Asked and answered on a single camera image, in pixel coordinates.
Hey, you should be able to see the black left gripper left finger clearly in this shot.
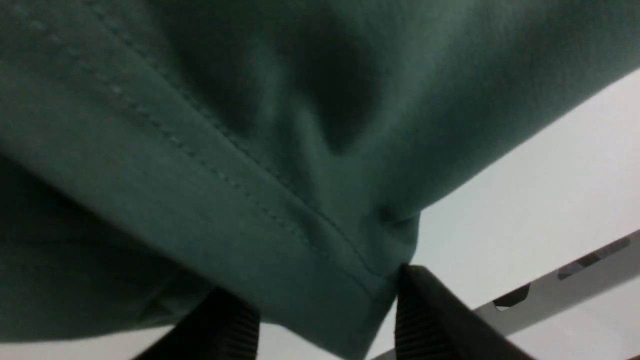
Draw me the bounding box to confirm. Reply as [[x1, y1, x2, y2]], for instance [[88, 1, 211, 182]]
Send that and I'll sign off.
[[135, 288, 261, 360]]

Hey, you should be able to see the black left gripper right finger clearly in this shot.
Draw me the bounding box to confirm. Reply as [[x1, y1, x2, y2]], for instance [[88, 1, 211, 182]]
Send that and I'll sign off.
[[394, 264, 532, 360]]

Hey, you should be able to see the grey metal rail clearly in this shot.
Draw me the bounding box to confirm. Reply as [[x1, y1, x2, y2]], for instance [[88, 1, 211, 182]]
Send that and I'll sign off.
[[370, 230, 640, 360]]

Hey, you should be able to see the green long-sleeve top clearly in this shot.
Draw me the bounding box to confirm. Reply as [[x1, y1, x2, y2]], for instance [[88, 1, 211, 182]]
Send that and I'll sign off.
[[1, 0, 639, 360]]

